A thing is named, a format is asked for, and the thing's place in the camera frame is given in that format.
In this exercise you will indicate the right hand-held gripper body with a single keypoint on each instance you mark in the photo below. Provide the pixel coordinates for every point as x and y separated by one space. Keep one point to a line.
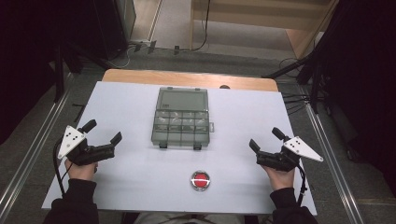
285 155

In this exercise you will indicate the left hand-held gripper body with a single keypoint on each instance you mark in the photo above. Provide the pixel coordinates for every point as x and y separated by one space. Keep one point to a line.
81 152

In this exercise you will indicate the person's left hand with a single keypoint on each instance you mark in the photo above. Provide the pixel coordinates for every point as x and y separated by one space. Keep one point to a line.
81 170

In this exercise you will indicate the person's right hand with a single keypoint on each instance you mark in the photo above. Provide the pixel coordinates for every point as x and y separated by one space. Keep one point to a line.
280 179

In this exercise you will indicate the white table board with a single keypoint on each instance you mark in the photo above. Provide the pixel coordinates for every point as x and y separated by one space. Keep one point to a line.
134 174

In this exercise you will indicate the black metal stand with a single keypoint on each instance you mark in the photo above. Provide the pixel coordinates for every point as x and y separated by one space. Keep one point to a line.
58 71

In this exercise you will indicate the red round button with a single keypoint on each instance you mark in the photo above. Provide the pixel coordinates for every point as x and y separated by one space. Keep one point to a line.
200 180

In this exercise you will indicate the black stand legs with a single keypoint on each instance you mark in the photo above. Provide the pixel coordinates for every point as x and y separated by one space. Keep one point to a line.
289 67

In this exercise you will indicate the grey transparent compartment box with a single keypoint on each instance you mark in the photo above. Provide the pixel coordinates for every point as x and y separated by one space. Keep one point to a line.
182 119

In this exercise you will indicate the group of small pale parts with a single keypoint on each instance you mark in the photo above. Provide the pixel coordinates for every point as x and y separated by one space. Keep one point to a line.
182 119

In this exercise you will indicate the wooden table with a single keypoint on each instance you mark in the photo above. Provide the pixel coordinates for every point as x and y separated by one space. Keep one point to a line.
186 78

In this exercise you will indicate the person's lap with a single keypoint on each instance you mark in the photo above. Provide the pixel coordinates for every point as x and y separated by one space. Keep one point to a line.
186 219

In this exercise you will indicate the dark cabinet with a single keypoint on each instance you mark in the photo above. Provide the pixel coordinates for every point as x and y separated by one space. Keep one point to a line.
112 25

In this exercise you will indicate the light wooden furniture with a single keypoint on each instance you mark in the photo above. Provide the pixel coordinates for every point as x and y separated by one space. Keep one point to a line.
264 14

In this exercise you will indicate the aluminium rail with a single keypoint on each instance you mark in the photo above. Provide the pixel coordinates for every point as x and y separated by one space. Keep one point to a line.
330 161
28 155

